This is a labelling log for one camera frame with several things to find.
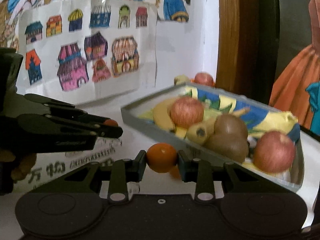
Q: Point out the person's left hand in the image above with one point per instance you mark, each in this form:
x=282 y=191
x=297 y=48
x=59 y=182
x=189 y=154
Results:
x=15 y=168

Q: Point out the yellow banana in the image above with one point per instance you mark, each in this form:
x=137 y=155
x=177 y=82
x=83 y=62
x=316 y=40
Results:
x=162 y=119
x=200 y=132

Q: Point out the background yellow-green fruit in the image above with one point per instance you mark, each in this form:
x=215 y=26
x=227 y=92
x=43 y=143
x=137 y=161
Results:
x=181 y=79

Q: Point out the brown wooden frame post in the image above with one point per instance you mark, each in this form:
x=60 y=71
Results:
x=238 y=42

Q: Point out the grey cardboard tray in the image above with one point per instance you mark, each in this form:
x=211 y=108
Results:
x=175 y=137

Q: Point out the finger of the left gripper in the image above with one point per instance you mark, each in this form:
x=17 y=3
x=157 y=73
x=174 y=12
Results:
x=47 y=124
x=63 y=110

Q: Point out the colourful drawing tray liner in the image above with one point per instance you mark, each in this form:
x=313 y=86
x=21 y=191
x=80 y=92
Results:
x=258 y=138

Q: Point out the small orange fruit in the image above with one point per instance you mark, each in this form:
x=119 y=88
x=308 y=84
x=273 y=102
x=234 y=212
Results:
x=110 y=122

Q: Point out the lady in orange dress poster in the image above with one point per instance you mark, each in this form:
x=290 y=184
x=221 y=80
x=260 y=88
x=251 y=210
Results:
x=296 y=85

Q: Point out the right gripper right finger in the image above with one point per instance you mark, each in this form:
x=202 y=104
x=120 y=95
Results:
x=200 y=172

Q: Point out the orange small tomato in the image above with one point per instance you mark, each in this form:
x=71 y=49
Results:
x=161 y=157

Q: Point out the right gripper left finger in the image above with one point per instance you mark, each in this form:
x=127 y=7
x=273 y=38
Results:
x=125 y=171

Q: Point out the background red apple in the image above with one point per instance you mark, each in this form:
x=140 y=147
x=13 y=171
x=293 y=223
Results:
x=204 y=78

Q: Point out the brown kiwi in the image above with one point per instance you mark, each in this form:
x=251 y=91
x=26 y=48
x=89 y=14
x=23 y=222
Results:
x=232 y=146
x=230 y=124

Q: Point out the houses drawing paper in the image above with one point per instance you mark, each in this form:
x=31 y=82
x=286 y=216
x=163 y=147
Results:
x=80 y=51

